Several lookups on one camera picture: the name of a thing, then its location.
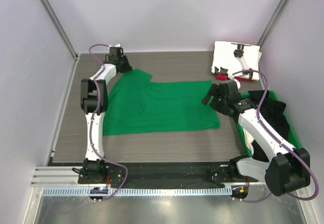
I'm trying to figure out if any green t shirt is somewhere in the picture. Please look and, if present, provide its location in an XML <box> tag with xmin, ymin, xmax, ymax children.
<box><xmin>103</xmin><ymin>69</ymin><xmax>221</xmax><ymax>136</ymax></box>

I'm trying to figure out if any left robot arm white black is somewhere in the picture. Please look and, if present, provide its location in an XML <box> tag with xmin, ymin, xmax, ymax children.
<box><xmin>78</xmin><ymin>44</ymin><xmax>132</xmax><ymax>183</ymax></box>

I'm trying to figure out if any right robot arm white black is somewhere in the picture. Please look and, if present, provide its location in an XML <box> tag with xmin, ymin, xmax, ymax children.
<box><xmin>202</xmin><ymin>80</ymin><xmax>311</xmax><ymax>196</ymax></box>

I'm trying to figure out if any folded red t shirt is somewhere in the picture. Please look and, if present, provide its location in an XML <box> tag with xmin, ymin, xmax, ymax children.
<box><xmin>216</xmin><ymin>74</ymin><xmax>253</xmax><ymax>81</ymax></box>

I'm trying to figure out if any folded white printed t shirt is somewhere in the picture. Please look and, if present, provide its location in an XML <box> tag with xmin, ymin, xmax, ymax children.
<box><xmin>211</xmin><ymin>41</ymin><xmax>262</xmax><ymax>81</ymax></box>

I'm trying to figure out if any white t shirt in bin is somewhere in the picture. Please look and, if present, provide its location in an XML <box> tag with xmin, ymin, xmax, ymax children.
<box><xmin>243</xmin><ymin>128</ymin><xmax>254</xmax><ymax>155</ymax></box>

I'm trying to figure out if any black t shirt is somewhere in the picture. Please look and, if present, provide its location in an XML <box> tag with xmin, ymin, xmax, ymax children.
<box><xmin>252</xmin><ymin>91</ymin><xmax>290</xmax><ymax>162</ymax></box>

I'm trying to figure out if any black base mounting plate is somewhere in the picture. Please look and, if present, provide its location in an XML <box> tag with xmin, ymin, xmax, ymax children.
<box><xmin>72</xmin><ymin>162</ymin><xmax>255</xmax><ymax>200</ymax></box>

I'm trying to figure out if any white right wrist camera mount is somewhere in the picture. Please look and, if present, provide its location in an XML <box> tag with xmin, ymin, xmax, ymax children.
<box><xmin>233</xmin><ymin>79</ymin><xmax>241</xmax><ymax>89</ymax></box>

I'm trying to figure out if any left aluminium corner post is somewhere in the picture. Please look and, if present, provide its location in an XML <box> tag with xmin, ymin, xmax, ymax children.
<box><xmin>39</xmin><ymin>0</ymin><xmax>78</xmax><ymax>60</ymax></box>

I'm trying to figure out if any aluminium corner post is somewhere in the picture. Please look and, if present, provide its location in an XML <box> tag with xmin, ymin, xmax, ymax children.
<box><xmin>257</xmin><ymin>0</ymin><xmax>290</xmax><ymax>47</ymax></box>
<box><xmin>39</xmin><ymin>0</ymin><xmax>78</xmax><ymax>60</ymax></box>

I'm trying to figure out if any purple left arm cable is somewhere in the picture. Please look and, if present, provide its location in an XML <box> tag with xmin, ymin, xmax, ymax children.
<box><xmin>89</xmin><ymin>43</ymin><xmax>128</xmax><ymax>202</ymax></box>

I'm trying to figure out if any right aluminium corner post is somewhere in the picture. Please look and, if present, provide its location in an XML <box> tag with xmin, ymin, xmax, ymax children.
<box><xmin>257</xmin><ymin>0</ymin><xmax>290</xmax><ymax>47</ymax></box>

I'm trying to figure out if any white slotted cable duct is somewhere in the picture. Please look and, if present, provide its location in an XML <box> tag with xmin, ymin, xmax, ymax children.
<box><xmin>42</xmin><ymin>186</ymin><xmax>232</xmax><ymax>197</ymax></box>

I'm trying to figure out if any aluminium frame rail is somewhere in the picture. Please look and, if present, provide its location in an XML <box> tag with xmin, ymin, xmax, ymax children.
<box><xmin>30</xmin><ymin>166</ymin><xmax>79</xmax><ymax>187</ymax></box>

